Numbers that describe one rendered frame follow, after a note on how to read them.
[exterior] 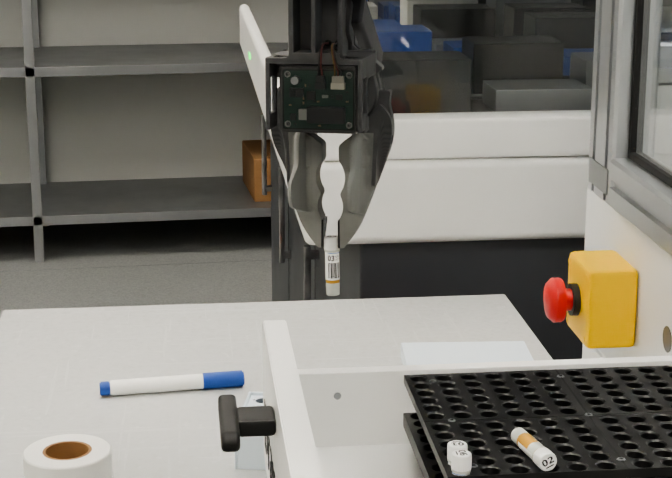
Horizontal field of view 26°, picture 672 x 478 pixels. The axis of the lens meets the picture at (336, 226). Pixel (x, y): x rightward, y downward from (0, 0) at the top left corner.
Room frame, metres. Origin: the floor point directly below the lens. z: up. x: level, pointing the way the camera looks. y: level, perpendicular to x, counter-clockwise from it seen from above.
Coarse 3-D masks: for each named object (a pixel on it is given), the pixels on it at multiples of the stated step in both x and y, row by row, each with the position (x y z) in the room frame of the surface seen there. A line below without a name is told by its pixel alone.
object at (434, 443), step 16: (416, 384) 0.97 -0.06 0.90; (432, 384) 0.96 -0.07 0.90; (416, 400) 0.93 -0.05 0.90; (432, 400) 0.94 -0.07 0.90; (432, 416) 0.91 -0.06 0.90; (448, 416) 0.90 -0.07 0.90; (432, 432) 0.88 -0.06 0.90; (448, 432) 0.88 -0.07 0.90; (432, 448) 0.86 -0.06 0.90; (448, 464) 0.83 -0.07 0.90
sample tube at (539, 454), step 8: (512, 432) 0.86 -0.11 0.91; (520, 432) 0.85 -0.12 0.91; (512, 440) 0.86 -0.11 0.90; (520, 440) 0.84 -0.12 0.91; (528, 440) 0.84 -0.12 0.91; (536, 440) 0.84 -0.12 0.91; (520, 448) 0.84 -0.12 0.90; (528, 448) 0.83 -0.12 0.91; (536, 448) 0.83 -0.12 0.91; (544, 448) 0.82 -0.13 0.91; (528, 456) 0.83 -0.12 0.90; (536, 456) 0.82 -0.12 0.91; (544, 456) 0.82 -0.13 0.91; (552, 456) 0.82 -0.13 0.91; (536, 464) 0.82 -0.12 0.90; (544, 464) 0.82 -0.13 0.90; (552, 464) 0.82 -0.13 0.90
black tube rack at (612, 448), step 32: (448, 384) 0.97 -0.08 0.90; (480, 384) 0.97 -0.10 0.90; (512, 384) 0.96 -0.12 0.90; (544, 384) 0.96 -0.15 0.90; (576, 384) 0.96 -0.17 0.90; (608, 384) 0.97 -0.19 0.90; (640, 384) 0.97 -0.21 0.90; (416, 416) 0.98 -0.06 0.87; (480, 416) 0.90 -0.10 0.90; (512, 416) 0.90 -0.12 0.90; (544, 416) 0.90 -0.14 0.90; (576, 416) 0.90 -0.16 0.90; (608, 416) 0.90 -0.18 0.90; (640, 416) 0.90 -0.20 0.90; (416, 448) 0.92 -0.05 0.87; (480, 448) 0.85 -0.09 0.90; (512, 448) 0.85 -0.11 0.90; (576, 448) 0.85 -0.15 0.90; (608, 448) 0.85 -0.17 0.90; (640, 448) 0.85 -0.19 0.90
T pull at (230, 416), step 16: (224, 400) 0.90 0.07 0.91; (224, 416) 0.87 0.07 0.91; (240, 416) 0.88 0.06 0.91; (256, 416) 0.88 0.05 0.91; (272, 416) 0.88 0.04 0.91; (224, 432) 0.85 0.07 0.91; (240, 432) 0.87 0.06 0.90; (256, 432) 0.87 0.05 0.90; (272, 432) 0.87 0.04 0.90; (224, 448) 0.84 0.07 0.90
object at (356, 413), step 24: (552, 360) 1.03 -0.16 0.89; (576, 360) 1.03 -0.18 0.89; (600, 360) 1.03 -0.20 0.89; (624, 360) 1.03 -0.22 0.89; (648, 360) 1.03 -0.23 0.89; (312, 384) 1.00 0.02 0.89; (336, 384) 1.00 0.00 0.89; (360, 384) 1.01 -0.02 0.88; (384, 384) 1.01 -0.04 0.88; (312, 408) 1.00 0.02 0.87; (336, 408) 1.00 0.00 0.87; (360, 408) 1.01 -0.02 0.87; (384, 408) 1.01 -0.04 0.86; (408, 408) 1.01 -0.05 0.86; (312, 432) 1.00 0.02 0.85; (336, 432) 1.00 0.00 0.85; (360, 432) 1.01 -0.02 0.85; (384, 432) 1.01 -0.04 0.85; (336, 456) 0.98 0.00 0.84; (360, 456) 0.98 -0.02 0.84; (384, 456) 0.98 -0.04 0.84; (408, 456) 0.98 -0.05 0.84
